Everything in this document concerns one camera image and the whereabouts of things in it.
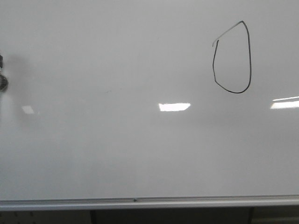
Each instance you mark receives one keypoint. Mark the white black whiteboard marker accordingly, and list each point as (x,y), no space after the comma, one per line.
(1,62)

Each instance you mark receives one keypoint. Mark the white whiteboard with aluminium frame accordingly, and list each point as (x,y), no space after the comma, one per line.
(112,104)

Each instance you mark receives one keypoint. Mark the black drawn zero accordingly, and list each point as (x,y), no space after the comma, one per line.
(216,43)

